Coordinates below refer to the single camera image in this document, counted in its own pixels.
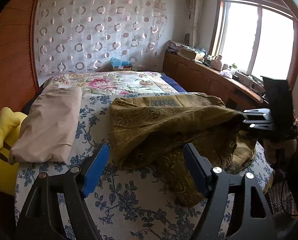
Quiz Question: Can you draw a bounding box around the right hand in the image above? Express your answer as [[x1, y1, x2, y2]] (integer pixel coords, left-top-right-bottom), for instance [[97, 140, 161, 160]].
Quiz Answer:
[[263, 139, 298, 168]]

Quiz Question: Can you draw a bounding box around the pink bottle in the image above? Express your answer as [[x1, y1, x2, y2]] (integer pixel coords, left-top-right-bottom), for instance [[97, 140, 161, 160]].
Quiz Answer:
[[211, 55, 223, 72]]

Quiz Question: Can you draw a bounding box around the olive gold patterned garment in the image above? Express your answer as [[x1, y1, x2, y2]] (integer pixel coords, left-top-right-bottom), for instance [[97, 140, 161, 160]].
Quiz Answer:
[[109, 93, 257, 207]]

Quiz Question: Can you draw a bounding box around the blue floral bed sheet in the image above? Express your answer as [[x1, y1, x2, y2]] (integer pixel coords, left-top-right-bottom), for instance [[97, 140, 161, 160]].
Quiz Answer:
[[15, 93, 273, 239]]

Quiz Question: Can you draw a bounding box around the white circle-pattern curtain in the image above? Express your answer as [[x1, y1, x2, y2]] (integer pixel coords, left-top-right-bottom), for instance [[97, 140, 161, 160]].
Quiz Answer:
[[35, 0, 167, 77]]

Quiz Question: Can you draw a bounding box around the beige folded pillow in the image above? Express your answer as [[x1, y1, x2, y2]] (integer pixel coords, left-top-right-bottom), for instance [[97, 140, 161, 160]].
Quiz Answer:
[[9, 87, 82, 164]]

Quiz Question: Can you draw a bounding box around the cardboard box on shelf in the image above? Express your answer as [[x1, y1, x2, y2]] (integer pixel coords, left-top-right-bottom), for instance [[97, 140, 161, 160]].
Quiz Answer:
[[179, 48, 205, 61]]

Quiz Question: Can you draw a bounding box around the window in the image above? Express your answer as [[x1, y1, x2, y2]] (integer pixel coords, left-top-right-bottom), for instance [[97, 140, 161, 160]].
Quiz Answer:
[[209, 0, 298, 89]]

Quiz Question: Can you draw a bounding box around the yellow plush toy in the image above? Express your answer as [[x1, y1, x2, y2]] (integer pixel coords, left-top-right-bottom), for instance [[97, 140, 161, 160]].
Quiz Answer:
[[0, 107, 27, 196]]

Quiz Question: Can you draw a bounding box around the blue tissue box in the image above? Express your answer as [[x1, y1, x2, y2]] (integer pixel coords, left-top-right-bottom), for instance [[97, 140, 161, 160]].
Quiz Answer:
[[110, 57, 133, 72]]

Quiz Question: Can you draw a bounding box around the floral quilt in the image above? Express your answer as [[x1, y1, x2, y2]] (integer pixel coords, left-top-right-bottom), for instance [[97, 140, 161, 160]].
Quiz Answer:
[[42, 70, 185, 96]]

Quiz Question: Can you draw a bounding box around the wooden wardrobe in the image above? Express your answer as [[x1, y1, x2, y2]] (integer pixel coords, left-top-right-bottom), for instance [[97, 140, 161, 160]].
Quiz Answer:
[[0, 0, 39, 111]]

